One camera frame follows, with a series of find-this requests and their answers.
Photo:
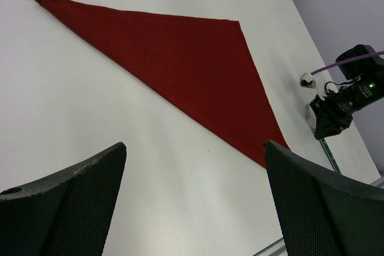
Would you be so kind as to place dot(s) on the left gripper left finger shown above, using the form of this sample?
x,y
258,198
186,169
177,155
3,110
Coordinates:
x,y
65,213

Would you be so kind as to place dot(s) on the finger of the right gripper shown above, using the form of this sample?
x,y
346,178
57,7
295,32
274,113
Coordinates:
x,y
327,125

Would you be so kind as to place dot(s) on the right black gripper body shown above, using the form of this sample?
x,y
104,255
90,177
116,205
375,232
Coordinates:
x,y
362,67

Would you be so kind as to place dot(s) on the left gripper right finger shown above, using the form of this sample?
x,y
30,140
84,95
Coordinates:
x,y
320,211

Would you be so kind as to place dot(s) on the fork with teal handle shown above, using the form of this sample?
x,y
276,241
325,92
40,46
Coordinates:
x,y
310,117

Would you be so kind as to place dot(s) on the dark red cloth napkin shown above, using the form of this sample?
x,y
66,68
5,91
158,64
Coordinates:
x,y
201,66

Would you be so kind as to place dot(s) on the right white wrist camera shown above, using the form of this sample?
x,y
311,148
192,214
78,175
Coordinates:
x,y
319,83

